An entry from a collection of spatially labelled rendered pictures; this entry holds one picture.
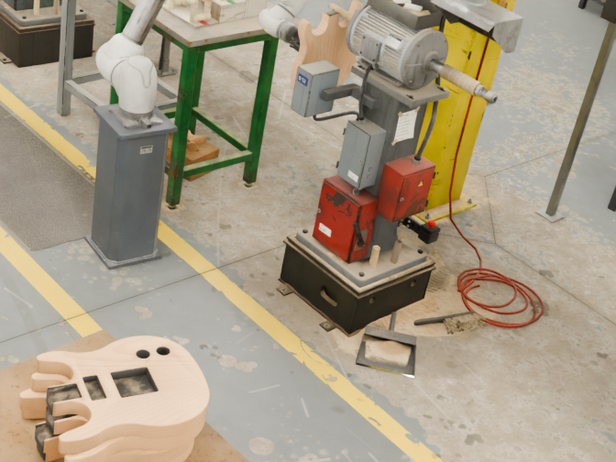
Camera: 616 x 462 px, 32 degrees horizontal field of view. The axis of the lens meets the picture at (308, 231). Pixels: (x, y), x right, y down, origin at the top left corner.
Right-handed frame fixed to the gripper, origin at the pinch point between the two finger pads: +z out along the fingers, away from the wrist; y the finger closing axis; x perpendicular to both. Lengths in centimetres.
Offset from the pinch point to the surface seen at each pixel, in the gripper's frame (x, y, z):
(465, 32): -12, -92, 5
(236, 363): -96, 86, 57
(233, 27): -13, 2, -60
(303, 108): -5.9, 30.7, 24.4
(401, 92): 7, 4, 52
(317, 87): 3.2, 25.3, 25.8
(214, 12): -8, 7, -69
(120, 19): -23, 33, -110
